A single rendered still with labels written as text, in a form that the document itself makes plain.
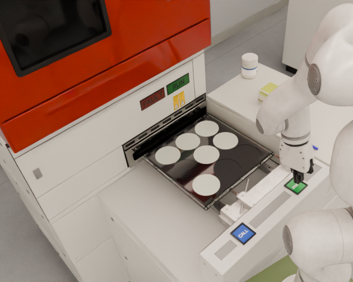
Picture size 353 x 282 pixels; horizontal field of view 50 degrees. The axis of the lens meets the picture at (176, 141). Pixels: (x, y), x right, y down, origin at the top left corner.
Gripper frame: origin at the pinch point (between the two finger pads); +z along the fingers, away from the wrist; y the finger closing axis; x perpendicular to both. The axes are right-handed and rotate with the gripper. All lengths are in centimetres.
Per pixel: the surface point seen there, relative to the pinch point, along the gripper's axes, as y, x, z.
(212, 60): -205, 146, 60
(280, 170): -14.4, 8.2, 10.0
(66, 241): -63, -65, 20
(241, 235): -0.9, -27.0, 4.2
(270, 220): 1.6, -16.6, 5.2
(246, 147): -29.4, 7.0, 4.9
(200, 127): -51, 3, 0
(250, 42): -199, 194, 61
